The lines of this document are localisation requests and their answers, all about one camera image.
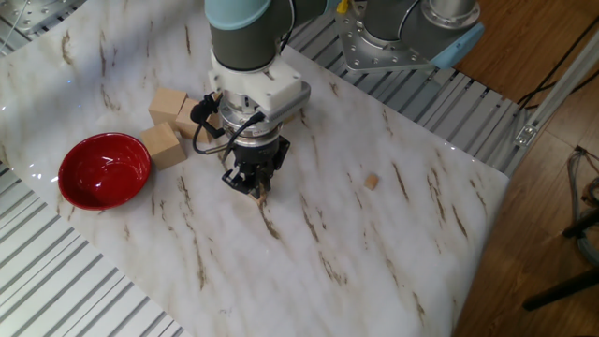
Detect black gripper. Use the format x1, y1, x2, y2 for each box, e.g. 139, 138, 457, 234
221, 135, 291, 200

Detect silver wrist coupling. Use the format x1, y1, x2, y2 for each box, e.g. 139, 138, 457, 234
218, 93, 285, 149

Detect glossy marble pattern mat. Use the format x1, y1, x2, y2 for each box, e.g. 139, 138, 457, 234
0, 0, 511, 337

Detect red glossy bowl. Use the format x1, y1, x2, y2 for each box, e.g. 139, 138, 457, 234
57, 132, 153, 212

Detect black stand legs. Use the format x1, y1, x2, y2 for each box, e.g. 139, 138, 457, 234
521, 205, 599, 313

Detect black gripper cable bundle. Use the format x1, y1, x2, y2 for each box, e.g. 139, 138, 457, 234
189, 0, 297, 163

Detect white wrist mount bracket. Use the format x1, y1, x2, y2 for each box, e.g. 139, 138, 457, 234
208, 51, 313, 125

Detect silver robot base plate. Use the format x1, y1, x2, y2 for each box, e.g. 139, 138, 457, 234
334, 0, 436, 74

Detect silver perforated mount plate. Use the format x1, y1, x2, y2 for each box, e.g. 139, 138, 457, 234
0, 0, 90, 37

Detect thin black floor cables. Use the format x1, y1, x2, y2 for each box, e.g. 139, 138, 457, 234
516, 13, 599, 111

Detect aluminium frame post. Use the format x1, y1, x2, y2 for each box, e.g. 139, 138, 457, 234
503, 27, 599, 178

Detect grey cable bundle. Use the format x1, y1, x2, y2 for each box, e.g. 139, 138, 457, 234
564, 144, 599, 268

